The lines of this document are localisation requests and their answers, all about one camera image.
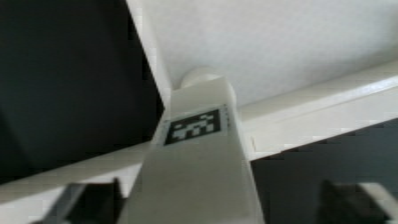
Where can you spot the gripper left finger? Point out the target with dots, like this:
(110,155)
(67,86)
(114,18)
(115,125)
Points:
(87,204)

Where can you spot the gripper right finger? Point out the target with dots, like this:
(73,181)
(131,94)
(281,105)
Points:
(355,203)

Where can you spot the white desk tabletop tray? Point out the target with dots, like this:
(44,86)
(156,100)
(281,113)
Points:
(94,58)

